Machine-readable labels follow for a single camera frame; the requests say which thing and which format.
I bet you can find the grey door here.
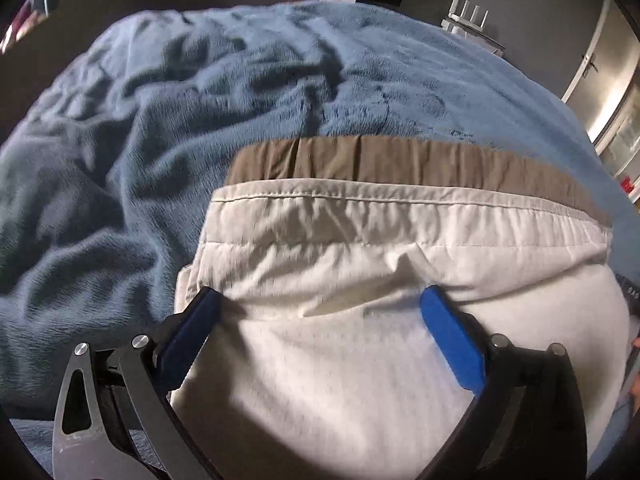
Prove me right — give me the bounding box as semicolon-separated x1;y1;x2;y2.
560;0;640;147

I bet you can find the white router with antennas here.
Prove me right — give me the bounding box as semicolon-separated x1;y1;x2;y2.
447;0;492;29

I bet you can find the blue fleece blanket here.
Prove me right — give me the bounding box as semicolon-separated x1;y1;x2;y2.
0;0;640;480

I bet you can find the bright window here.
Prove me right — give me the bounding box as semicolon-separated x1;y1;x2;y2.
0;0;57;56

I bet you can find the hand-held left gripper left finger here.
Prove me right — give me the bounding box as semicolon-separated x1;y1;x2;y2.
51;286;224;480

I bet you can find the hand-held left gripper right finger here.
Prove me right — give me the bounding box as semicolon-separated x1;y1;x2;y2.
419;284;589;480

